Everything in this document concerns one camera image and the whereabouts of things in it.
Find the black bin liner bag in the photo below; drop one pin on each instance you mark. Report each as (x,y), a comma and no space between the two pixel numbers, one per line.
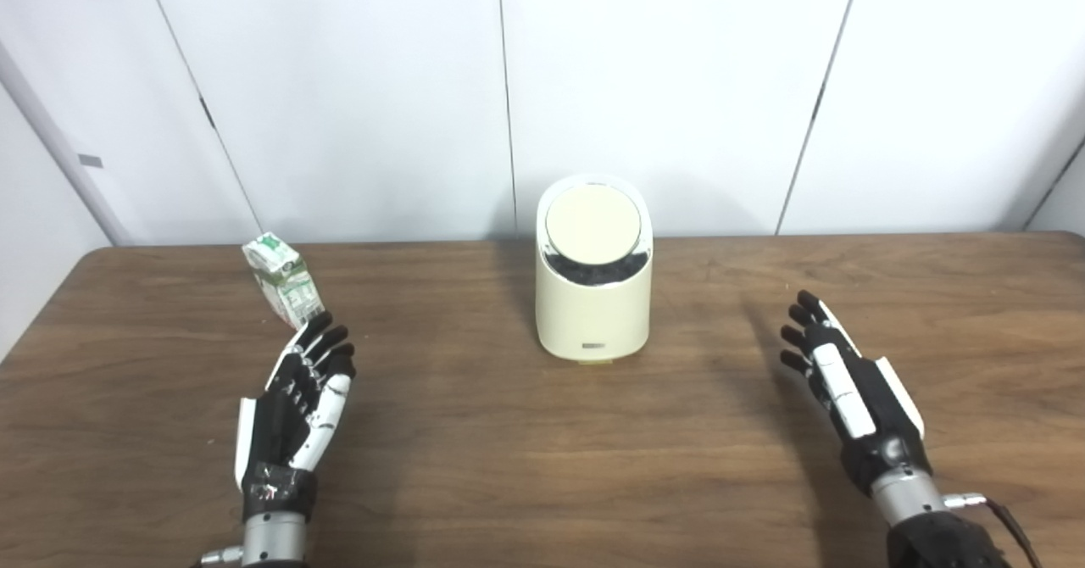
(593,273)

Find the small grey wall tag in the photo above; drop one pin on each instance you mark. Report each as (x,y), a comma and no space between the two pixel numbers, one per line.
(90,161)

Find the green white milk carton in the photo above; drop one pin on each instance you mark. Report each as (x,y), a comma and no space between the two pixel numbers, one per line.
(286,284)

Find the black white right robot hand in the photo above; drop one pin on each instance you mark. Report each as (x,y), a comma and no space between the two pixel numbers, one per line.
(873,407)

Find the round cream bin lid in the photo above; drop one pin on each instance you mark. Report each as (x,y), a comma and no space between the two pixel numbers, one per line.
(593,225)

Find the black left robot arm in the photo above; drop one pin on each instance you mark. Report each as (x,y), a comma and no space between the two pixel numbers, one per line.
(273,542)

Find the cream-colored bin body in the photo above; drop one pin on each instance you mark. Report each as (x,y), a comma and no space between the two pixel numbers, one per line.
(593,318)

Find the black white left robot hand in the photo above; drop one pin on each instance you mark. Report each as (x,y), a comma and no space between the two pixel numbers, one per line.
(284,420)

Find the black wall panel hinge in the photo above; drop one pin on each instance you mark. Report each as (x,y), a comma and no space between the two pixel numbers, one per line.
(208,112)

